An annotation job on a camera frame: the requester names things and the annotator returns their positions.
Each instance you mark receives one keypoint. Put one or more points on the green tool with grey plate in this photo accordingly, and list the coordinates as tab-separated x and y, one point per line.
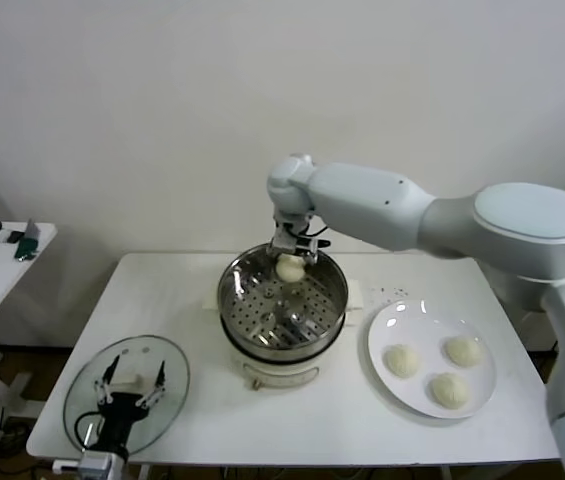
27	247

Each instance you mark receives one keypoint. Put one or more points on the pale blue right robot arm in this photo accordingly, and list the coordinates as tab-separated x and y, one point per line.
387	210

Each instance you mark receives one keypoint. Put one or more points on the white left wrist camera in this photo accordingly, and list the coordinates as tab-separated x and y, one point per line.
64	466

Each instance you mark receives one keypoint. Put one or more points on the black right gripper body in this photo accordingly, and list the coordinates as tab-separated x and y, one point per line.
284	240

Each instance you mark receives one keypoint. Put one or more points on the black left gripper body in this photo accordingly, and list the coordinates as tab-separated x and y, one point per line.
119	417

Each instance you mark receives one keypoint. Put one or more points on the cream electric cooking pot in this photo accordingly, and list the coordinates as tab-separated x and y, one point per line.
282	372

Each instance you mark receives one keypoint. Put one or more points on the black floor power strip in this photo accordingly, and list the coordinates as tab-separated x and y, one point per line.
9	440

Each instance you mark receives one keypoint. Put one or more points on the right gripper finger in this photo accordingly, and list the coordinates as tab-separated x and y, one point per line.
311	261

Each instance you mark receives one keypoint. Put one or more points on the round glass pot lid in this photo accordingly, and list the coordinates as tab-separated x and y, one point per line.
82	380

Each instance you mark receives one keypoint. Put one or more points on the white work table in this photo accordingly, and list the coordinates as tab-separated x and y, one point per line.
312	430

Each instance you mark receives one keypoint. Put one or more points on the perforated steel steamer basket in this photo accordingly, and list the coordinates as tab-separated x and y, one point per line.
232	285

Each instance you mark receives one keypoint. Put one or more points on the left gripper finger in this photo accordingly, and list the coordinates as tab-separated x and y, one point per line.
110	371
161	374

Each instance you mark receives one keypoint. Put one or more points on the white round plate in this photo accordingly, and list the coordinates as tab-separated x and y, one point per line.
431	362

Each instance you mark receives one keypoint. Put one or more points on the small white black gadget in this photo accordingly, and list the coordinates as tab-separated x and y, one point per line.
4	236

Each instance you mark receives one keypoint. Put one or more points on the white steamed baozi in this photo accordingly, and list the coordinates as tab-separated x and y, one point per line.
402	360
289	270
463	351
449	390

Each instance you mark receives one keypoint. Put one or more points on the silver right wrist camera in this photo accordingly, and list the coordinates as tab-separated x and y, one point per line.
308	243

